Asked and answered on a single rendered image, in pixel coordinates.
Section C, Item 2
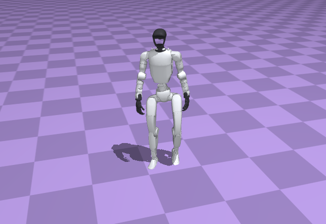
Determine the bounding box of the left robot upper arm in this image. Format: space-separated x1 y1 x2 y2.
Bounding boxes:
171 51 186 80

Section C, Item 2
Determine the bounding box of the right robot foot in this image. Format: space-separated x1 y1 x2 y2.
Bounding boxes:
148 157 159 170

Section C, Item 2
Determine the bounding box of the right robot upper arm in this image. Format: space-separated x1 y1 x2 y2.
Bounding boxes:
138 51 150 80

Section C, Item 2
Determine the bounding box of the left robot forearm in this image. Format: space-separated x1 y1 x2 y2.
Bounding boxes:
180 73 190 96

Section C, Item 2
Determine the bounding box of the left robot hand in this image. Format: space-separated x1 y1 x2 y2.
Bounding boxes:
182 92 190 111

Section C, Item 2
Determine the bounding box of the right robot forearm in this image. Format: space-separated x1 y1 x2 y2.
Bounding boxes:
135 73 144 99

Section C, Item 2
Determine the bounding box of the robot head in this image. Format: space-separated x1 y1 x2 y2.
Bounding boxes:
152 29 167 52

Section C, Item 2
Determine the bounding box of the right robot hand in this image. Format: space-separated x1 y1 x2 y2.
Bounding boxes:
135 94 144 115

